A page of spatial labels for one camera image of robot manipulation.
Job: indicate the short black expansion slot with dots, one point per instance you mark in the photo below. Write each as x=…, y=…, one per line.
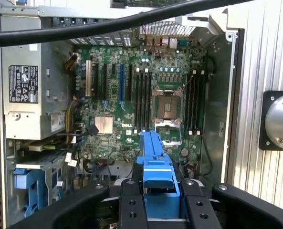
x=113, y=68

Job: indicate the copper chipset heat sink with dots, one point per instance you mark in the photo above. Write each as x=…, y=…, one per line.
x=103, y=124

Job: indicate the blue caddy in disk bay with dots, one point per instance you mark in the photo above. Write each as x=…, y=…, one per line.
x=28, y=188

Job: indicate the long black expansion slot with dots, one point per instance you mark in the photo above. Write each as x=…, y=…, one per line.
x=130, y=82
x=105, y=81

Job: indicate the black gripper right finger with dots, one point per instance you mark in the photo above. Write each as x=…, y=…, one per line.
x=198, y=210

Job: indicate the round coin battery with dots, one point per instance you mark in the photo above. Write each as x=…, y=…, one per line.
x=185, y=152

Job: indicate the grey power supply unit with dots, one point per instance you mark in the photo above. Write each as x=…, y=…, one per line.
x=51, y=71

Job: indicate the CPU socket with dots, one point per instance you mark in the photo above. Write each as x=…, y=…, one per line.
x=167, y=105

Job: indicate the grey open PC case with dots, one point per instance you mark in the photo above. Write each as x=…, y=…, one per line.
x=217, y=100

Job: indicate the green Dell motherboard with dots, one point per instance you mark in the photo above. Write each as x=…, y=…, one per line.
x=118, y=143

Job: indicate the metal socket cover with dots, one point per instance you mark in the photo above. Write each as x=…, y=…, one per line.
x=170, y=141

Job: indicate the white expansion slot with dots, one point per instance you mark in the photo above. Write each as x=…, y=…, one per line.
x=88, y=78

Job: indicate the blue expansion slot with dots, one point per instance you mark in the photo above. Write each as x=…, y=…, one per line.
x=122, y=81

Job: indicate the grey metal disk bay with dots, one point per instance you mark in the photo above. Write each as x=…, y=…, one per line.
x=53, y=164

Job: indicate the black RAM slot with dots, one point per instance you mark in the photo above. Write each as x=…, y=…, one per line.
x=198, y=105
x=150, y=100
x=189, y=105
x=202, y=100
x=146, y=100
x=193, y=100
x=141, y=100
x=137, y=100

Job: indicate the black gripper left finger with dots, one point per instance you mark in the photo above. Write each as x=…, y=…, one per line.
x=131, y=210

